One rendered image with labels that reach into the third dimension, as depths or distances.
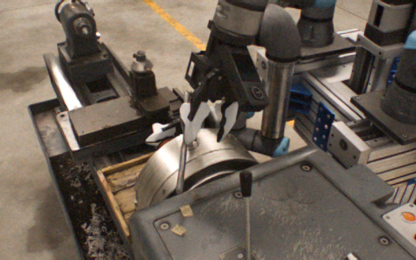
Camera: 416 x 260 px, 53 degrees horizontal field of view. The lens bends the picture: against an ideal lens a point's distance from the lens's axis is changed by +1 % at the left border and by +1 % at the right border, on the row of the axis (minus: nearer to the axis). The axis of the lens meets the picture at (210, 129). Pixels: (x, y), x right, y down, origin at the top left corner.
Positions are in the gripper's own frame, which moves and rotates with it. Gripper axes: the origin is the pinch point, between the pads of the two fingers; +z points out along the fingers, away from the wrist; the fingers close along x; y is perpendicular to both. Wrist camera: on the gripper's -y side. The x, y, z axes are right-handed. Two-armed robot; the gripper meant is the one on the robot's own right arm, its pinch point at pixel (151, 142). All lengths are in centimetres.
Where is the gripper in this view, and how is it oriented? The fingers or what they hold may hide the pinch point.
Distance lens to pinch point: 121.2
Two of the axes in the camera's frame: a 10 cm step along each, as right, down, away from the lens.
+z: -8.8, 2.9, -3.8
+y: -4.7, -5.4, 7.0
